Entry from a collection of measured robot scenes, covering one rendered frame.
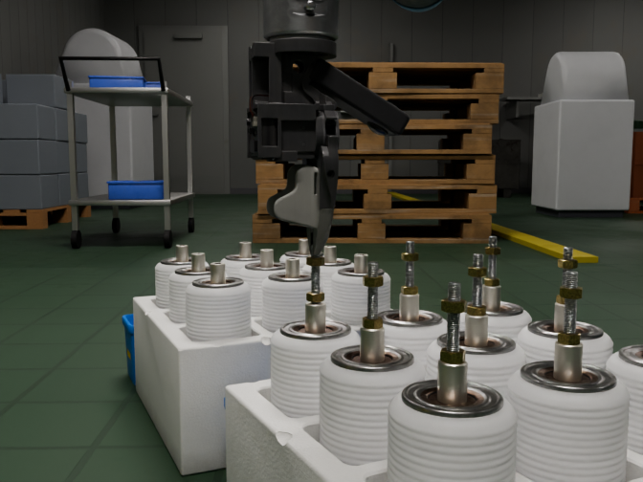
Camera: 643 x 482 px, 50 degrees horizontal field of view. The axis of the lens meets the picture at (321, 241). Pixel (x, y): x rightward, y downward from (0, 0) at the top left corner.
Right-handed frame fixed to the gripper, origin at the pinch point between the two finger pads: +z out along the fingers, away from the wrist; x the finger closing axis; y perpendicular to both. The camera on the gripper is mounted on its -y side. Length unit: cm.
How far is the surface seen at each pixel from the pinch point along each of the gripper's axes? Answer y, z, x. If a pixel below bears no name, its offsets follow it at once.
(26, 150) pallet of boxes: 88, -15, -401
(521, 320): -24.0, 10.1, -0.6
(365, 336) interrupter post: -0.9, 7.2, 12.2
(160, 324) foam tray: 15.9, 16.7, -37.3
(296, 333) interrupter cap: 3.1, 9.3, 1.4
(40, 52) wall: 109, -113, -659
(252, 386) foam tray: 6.8, 16.7, -4.6
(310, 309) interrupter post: 1.4, 7.0, 0.7
